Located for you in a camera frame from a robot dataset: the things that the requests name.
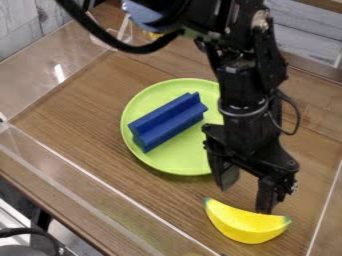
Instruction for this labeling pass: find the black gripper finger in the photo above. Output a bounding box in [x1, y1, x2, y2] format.
[255, 176, 278, 214]
[207, 148, 241, 191]

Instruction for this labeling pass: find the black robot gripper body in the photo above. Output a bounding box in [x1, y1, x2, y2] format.
[202, 114, 299, 202]

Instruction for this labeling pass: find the yellow toy banana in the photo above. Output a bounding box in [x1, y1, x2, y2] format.
[203, 197, 291, 244]

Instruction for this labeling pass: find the blue foam block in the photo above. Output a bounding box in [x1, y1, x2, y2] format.
[128, 92, 209, 153]

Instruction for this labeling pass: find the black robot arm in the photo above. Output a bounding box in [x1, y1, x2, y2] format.
[55, 0, 299, 214]

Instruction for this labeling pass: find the green round plate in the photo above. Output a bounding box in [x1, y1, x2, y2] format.
[120, 78, 223, 176]

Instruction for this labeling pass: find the clear acrylic tray wall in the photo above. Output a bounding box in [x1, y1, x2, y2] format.
[0, 114, 219, 256]

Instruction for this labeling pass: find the clear acrylic corner bracket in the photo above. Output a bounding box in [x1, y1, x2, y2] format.
[86, 12, 132, 52]

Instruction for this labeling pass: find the black metal table bracket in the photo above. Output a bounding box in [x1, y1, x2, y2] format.
[31, 206, 79, 256]

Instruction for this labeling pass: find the black cable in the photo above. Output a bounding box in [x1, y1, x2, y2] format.
[0, 227, 64, 256]

